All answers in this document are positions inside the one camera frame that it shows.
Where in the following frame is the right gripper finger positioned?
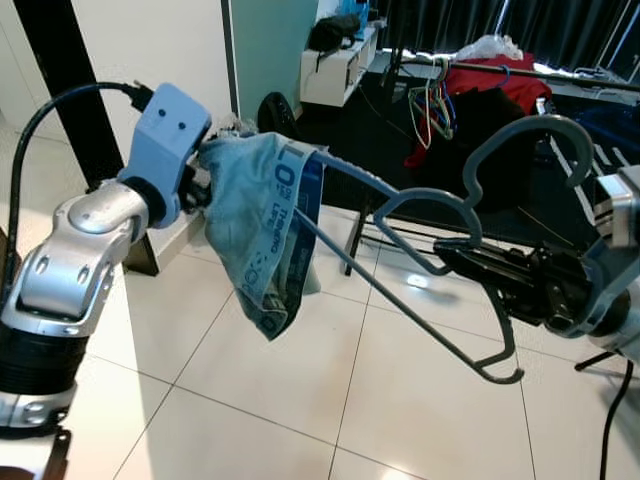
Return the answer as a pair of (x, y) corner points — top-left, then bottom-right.
(437, 243), (523, 277)
(455, 265), (526, 303)

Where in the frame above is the grey underpants lettered waistband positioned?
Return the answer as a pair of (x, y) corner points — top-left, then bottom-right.
(198, 133), (326, 341)

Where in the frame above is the grey plastic hanger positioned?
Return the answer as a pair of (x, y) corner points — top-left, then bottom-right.
(290, 112), (596, 386)

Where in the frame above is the black backpack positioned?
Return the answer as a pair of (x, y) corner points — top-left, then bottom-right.
(255, 92), (301, 141)

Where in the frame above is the bundle of pastel hangers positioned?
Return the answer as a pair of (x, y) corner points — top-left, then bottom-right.
(408, 75), (456, 146)

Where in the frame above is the black carpet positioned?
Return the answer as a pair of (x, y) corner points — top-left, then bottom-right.
(295, 95), (640, 251)

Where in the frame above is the red cloth cover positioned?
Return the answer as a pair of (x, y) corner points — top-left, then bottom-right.
(405, 55), (553, 171)

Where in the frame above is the white shelf unit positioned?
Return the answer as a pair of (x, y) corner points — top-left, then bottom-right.
(300, 20), (381, 106)

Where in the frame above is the white plastic bag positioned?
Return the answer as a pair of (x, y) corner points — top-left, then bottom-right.
(455, 35), (526, 63)

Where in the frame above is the black metal clothes rack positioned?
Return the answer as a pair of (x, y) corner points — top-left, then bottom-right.
(340, 55), (640, 276)

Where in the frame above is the dark pleated curtain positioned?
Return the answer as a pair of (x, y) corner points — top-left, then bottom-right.
(380, 0), (640, 71)

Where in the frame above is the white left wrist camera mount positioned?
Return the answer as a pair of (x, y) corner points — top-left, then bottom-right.
(118, 83), (213, 229)

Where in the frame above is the dark wall trim strip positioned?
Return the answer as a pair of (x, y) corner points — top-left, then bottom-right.
(15, 0), (161, 276)

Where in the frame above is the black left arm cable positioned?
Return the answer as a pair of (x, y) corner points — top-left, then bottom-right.
(0, 82), (156, 301)

